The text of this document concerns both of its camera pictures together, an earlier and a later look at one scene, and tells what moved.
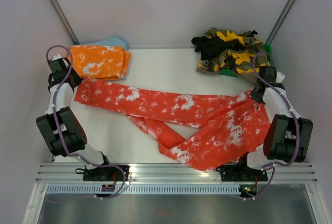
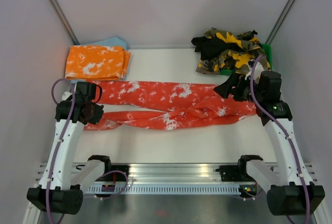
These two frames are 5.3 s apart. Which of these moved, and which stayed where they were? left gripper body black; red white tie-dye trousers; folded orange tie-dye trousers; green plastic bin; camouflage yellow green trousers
Moved: left gripper body black; red white tie-dye trousers
Stayed: green plastic bin; folded orange tie-dye trousers; camouflage yellow green trousers
